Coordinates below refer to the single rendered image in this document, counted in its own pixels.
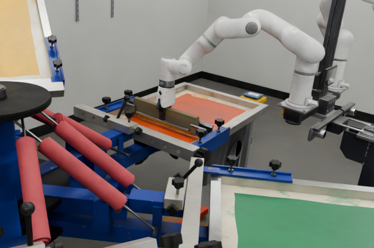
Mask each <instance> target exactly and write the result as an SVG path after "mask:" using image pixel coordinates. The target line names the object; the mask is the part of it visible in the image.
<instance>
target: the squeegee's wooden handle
mask: <svg viewBox="0 0 374 248"><path fill-rule="evenodd" d="M133 105H135V106H136V111H139V112H142V113H145V114H147V115H150V116H154V117H156V118H159V110H157V109H156V102H153V101H149V100H146V99H143V98H140V97H137V96H136V97H134V99H133ZM164 113H165V121H168V122H171V123H174V124H176V125H179V126H182V127H185V128H188V129H190V131H191V124H192V125H196V126H199V116H196V115H192V114H190V113H187V112H183V111H180V110H177V109H174V108H171V107H167V108H165V112H164Z"/></svg>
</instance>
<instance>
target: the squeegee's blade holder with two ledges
mask: <svg viewBox="0 0 374 248"><path fill-rule="evenodd" d="M136 114H138V115H142V116H144V117H147V118H150V119H153V120H155V121H159V122H162V123H164V124H167V125H170V126H173V127H176V128H179V129H181V130H184V131H187V132H189V131H190V129H188V128H185V127H182V126H179V125H176V124H174V123H171V122H168V121H165V120H164V121H163V120H160V119H159V118H156V117H154V116H150V115H147V114H145V113H142V112H139V111H136Z"/></svg>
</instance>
